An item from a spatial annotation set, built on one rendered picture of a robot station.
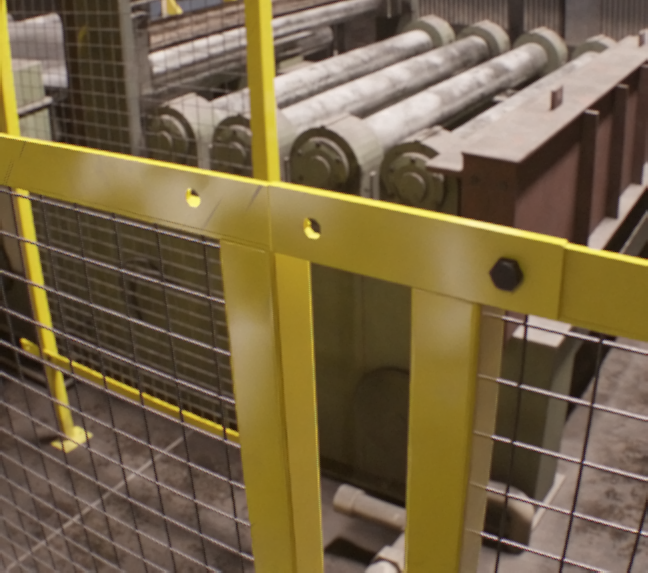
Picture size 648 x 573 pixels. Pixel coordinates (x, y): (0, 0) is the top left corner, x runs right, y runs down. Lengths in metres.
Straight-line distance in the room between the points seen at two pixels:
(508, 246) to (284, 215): 0.16
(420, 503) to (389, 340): 2.22
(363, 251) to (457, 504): 0.20
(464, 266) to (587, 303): 0.08
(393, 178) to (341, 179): 0.19
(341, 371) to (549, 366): 0.78
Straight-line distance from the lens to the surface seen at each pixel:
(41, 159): 0.78
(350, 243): 0.57
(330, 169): 2.78
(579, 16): 11.26
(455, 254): 0.54
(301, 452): 0.74
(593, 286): 0.52
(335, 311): 2.94
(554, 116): 2.76
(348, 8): 4.62
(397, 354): 2.88
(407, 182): 2.63
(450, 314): 0.56
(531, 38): 4.59
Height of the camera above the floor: 2.06
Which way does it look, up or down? 24 degrees down
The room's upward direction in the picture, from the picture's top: 2 degrees counter-clockwise
